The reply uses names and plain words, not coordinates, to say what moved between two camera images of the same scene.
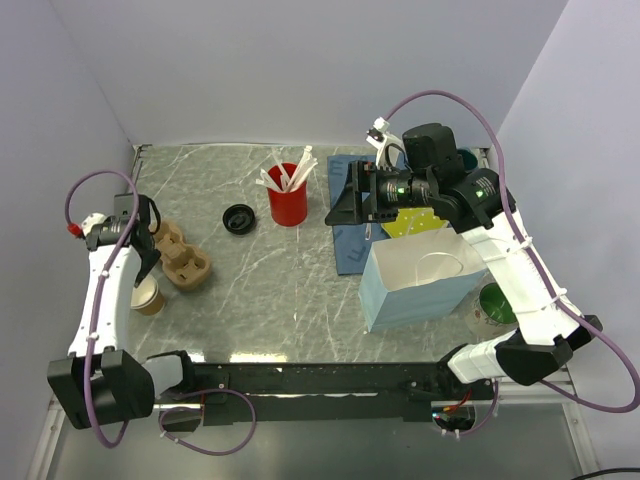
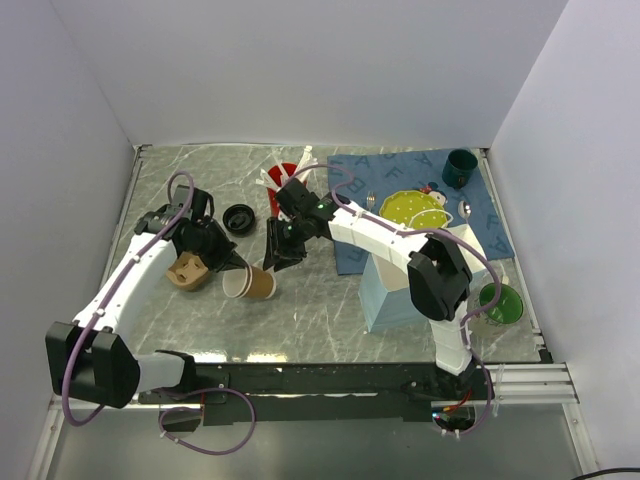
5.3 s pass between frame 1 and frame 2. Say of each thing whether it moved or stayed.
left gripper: moved
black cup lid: stayed
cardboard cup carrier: stayed
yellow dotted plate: stayed
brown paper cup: moved
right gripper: moved
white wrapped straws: stayed
